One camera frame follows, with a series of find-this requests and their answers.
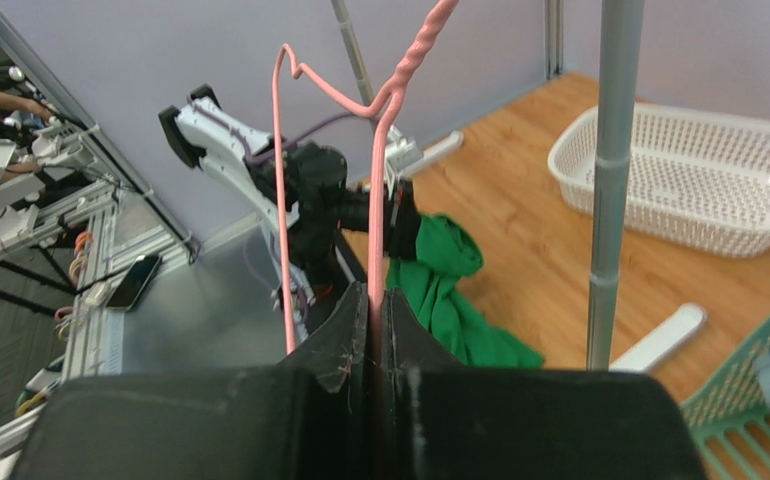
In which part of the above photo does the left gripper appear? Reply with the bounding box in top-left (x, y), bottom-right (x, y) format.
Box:
top-left (338, 179), bottom-right (423, 261)

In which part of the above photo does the white clothes rack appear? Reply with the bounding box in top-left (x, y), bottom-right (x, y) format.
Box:
top-left (328, 0), bottom-right (708, 374)

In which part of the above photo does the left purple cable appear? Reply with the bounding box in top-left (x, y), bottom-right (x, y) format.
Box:
top-left (245, 109), bottom-right (370, 168)

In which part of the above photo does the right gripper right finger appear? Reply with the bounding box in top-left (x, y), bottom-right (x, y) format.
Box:
top-left (383, 290), bottom-right (706, 479)

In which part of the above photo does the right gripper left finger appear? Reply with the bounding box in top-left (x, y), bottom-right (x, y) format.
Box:
top-left (11, 283), bottom-right (369, 479)

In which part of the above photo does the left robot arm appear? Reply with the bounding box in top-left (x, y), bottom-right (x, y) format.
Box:
top-left (158, 84), bottom-right (371, 294)

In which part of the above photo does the white perforated plastic basket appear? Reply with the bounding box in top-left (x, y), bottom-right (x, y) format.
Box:
top-left (547, 102), bottom-right (770, 260)

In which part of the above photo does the pink wire hanger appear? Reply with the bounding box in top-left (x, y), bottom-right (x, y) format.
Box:
top-left (271, 0), bottom-right (461, 355)

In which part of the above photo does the green plastic crate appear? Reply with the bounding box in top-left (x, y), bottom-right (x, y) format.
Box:
top-left (681, 316), bottom-right (770, 479)

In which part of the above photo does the smartphone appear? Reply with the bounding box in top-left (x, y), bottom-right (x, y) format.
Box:
top-left (104, 254), bottom-right (163, 311)

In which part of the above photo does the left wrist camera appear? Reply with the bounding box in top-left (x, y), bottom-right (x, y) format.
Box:
top-left (384, 126), bottom-right (424, 180)

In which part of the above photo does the green tank top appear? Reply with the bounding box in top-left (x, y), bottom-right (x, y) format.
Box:
top-left (386, 214), bottom-right (545, 369)

